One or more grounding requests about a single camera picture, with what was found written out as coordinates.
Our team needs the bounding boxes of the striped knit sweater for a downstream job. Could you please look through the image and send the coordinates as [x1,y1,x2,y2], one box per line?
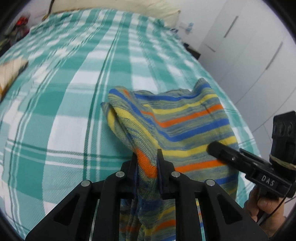
[101,78,238,240]

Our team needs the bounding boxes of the pile of clothes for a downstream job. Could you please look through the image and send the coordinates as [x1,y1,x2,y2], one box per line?
[4,15,30,46]

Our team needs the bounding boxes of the right hand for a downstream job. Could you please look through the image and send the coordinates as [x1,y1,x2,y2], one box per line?
[243,186,285,237]

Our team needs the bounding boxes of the teal plaid bedspread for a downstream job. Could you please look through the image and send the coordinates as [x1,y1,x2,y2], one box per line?
[1,9,259,238]

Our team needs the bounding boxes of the dark bedside table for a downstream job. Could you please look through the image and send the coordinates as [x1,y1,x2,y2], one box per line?
[183,43,201,60]

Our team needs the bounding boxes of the white wardrobe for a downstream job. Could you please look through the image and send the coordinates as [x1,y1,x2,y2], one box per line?
[199,1,295,133]

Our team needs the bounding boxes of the cream headboard cushion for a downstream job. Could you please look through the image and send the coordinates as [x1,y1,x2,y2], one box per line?
[49,0,181,28]

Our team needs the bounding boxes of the cream orange pillow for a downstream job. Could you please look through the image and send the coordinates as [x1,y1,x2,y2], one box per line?
[0,57,29,101]

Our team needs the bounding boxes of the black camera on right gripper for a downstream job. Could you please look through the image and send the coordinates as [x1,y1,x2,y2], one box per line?
[271,111,295,165]

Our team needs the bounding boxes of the wall socket with plug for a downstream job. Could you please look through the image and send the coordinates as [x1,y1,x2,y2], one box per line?
[179,22,194,35]

